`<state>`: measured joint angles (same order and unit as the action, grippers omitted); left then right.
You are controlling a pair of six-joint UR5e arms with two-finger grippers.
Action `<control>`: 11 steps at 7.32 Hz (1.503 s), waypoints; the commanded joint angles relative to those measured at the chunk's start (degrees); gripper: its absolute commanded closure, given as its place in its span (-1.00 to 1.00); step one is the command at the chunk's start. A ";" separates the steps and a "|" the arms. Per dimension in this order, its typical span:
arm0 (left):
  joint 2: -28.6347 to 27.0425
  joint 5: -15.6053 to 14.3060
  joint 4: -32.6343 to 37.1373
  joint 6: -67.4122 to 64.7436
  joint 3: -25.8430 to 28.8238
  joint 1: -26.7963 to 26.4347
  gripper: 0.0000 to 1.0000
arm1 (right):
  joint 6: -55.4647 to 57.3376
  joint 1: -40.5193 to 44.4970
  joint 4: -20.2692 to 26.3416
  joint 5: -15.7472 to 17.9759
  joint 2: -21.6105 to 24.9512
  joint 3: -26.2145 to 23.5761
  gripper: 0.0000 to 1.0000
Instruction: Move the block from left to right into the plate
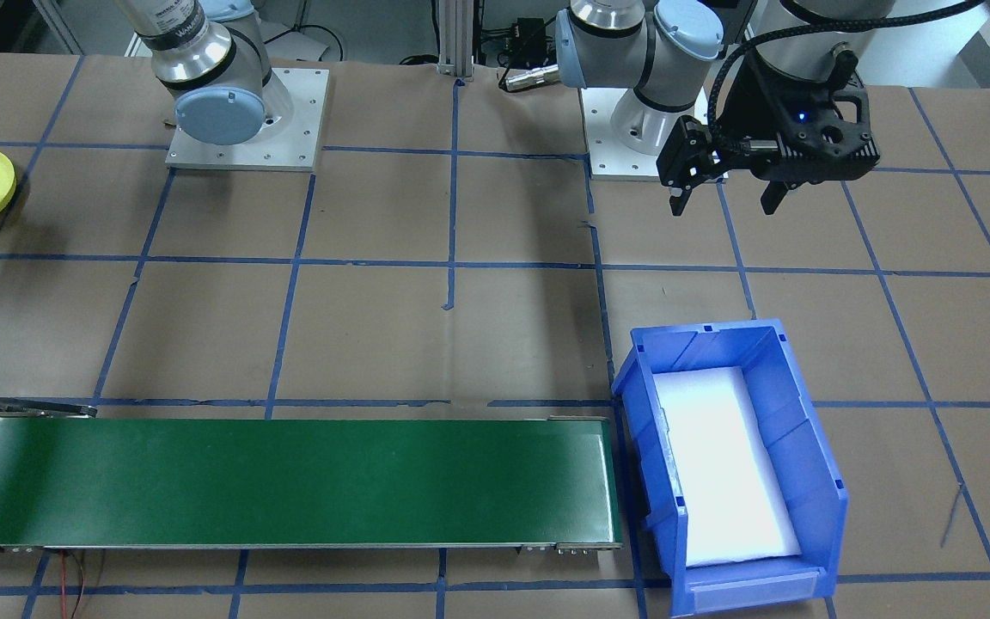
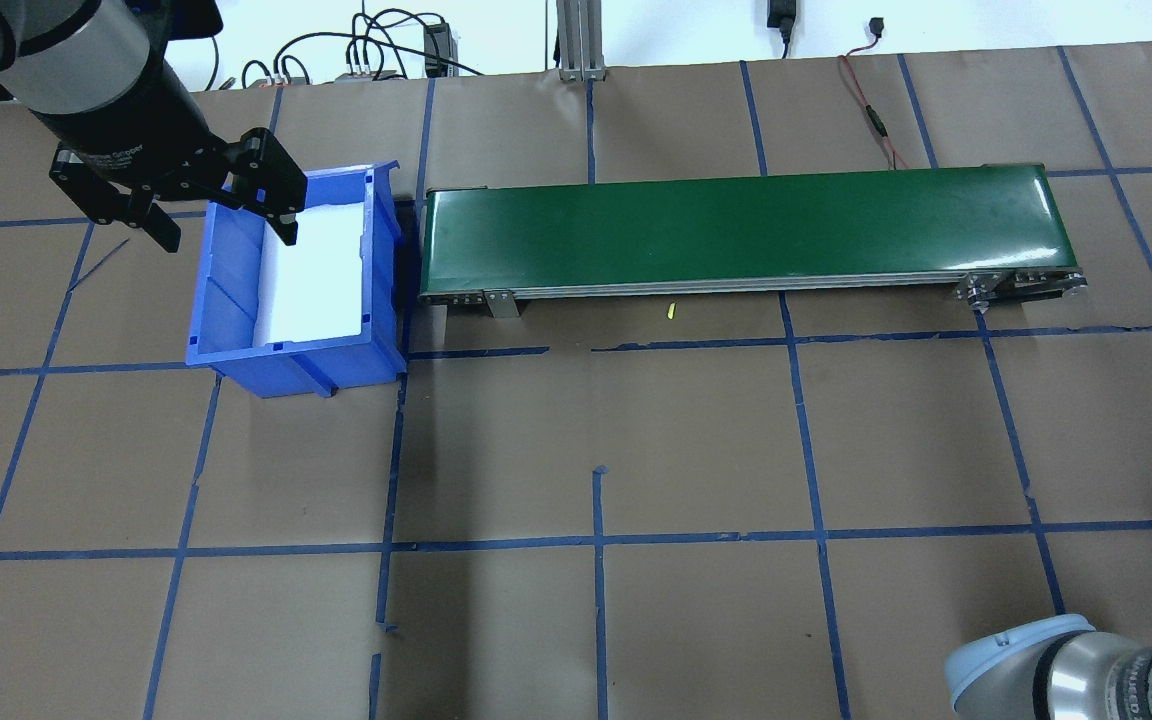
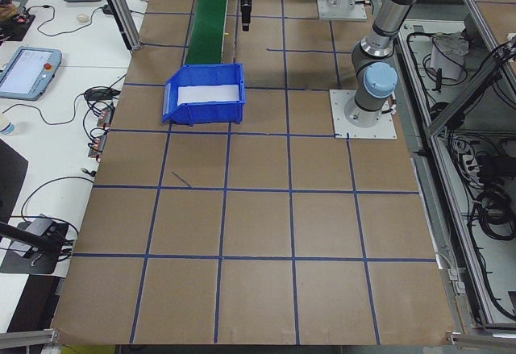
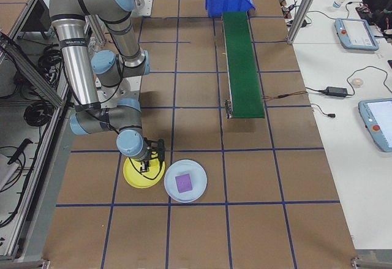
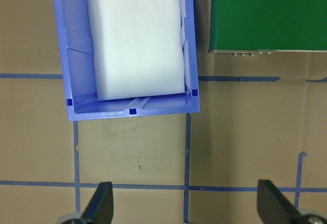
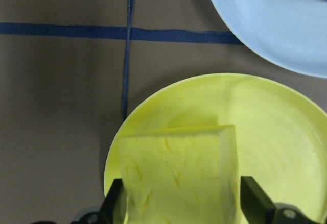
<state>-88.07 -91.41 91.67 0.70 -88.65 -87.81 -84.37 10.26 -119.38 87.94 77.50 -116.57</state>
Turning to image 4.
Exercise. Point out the purple foam block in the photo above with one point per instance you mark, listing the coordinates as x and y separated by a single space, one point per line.
183 183

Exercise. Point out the yellow plate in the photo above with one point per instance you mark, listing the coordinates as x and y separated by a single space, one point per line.
134 180

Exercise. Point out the light blue plate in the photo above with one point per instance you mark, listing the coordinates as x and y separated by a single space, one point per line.
199 183

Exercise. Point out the green conveyor belt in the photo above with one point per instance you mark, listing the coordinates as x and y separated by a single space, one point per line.
245 76

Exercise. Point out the black power adapter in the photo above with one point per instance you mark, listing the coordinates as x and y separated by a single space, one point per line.
301 23
336 91

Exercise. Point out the white round puck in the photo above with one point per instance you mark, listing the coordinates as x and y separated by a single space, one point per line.
357 82

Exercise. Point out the grey blue teach pendant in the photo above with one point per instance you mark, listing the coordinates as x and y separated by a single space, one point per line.
379 122
356 34

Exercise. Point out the white paper cup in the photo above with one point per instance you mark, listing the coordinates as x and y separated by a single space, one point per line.
340 2

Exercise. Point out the person in dark clothes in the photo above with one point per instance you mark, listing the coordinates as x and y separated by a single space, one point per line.
379 8

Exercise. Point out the white square base plate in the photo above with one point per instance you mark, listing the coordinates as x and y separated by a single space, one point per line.
148 5
134 85

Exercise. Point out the short aluminium extrusion post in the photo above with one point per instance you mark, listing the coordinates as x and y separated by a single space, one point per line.
97 40

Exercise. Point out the metal V-shaped frame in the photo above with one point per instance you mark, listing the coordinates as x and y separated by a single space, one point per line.
33 76

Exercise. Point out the tall aluminium extrusion post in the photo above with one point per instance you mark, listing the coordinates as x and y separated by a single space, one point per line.
301 14

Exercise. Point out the aluminium corner bracket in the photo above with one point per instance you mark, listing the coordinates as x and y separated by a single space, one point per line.
370 263

